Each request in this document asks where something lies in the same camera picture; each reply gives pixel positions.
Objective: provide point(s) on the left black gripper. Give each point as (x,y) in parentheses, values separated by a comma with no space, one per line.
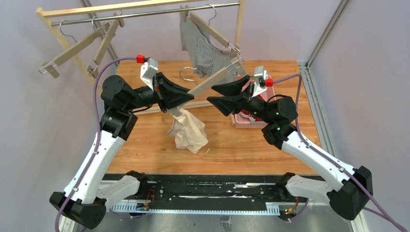
(160,93)

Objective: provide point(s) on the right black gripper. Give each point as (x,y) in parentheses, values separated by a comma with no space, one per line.
(249,97)

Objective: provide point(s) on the beige clip hanger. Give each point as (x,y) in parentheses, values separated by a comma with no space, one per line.
(213,32)
(109,32)
(49,67)
(236,65)

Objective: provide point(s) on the cream underwear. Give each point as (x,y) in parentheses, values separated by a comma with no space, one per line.
(188,130)

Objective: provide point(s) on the red underwear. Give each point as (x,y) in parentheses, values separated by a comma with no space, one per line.
(250,116)

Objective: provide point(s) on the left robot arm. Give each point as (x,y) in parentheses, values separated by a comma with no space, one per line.
(83,201)

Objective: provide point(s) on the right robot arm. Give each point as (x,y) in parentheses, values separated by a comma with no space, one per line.
(344,188)

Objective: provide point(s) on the striped grey underwear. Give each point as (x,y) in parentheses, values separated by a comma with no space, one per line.
(206,54)

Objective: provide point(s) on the empty beige clip hanger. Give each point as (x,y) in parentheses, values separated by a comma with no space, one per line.
(49,67)

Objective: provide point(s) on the pink plastic basket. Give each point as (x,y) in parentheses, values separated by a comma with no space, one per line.
(245,119)

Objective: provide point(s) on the wooden clothes rack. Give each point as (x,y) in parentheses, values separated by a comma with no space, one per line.
(87,13)

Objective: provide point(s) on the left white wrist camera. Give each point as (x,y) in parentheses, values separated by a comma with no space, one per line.
(148,71)

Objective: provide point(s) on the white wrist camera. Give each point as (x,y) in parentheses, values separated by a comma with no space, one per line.
(148,71)
(259,84)

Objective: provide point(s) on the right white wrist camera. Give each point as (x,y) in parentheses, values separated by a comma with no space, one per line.
(259,84)

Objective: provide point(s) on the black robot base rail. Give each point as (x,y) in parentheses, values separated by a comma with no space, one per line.
(210,194)

